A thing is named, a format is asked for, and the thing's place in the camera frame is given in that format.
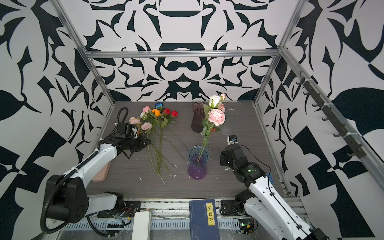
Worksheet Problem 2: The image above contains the purple blue glass vase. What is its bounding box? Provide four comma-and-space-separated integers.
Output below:
188, 146, 210, 180

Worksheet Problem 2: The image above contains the pink peony stem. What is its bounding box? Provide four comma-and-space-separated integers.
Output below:
196, 93, 227, 164

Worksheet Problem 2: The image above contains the white rose stem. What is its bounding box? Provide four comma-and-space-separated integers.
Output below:
197, 94, 223, 163

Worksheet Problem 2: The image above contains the dark maroon glass vase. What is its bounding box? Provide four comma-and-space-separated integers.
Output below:
191, 102, 205, 133

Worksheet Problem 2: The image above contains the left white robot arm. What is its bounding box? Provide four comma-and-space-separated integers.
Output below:
40, 123, 151, 234

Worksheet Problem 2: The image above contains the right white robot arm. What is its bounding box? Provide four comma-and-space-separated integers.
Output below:
220, 143, 328, 240

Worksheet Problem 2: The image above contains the clear glass vase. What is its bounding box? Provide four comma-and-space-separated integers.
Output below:
225, 109, 238, 127

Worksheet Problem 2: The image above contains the cream rose flower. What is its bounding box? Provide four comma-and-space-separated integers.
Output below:
129, 117, 142, 126

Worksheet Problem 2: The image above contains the mixed colour rose bunch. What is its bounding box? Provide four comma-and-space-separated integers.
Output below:
139, 102, 178, 177

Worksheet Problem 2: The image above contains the small blue tag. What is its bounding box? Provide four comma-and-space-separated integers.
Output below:
266, 172, 274, 184

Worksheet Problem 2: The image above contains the pink object at table edge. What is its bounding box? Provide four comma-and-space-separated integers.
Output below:
92, 162, 111, 182

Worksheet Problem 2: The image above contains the blue book yellow label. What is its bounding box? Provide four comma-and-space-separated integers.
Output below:
189, 199, 220, 240

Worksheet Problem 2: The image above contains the white power adapter box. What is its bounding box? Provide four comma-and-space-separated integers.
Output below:
132, 211, 152, 240

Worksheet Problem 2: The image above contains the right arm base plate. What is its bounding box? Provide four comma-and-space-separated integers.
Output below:
220, 199, 248, 217

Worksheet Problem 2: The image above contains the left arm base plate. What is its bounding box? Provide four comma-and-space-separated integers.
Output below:
97, 201, 142, 218

